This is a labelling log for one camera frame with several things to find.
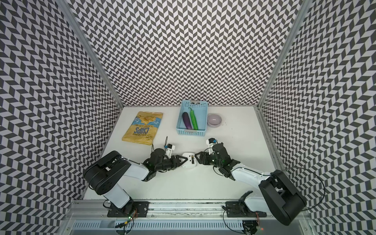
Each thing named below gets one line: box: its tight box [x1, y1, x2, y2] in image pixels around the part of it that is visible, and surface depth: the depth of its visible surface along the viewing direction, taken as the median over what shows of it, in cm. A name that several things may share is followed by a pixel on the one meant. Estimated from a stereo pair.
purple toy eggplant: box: [182, 111, 193, 130], surface depth 110 cm
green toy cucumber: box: [188, 107, 199, 131], surface depth 110 cm
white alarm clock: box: [182, 152, 197, 169], surface depth 87 cm
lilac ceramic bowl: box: [207, 113, 223, 128], surface depth 107 cm
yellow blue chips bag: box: [121, 111, 164, 146], surface depth 104 cm
